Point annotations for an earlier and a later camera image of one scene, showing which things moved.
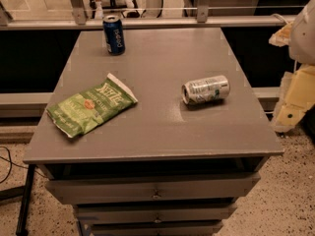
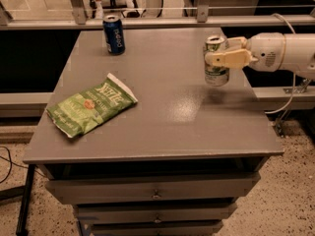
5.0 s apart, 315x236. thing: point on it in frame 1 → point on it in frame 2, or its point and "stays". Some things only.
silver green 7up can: [207, 91] → [216, 76]
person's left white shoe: [98, 13] stays
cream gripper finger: [298, 96] → [231, 58]
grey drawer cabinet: [160, 167] stays
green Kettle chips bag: [83, 112] stays
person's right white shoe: [129, 1] stays
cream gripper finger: [283, 36] → [235, 42]
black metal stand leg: [26, 206] stays
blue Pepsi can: [114, 35] stays
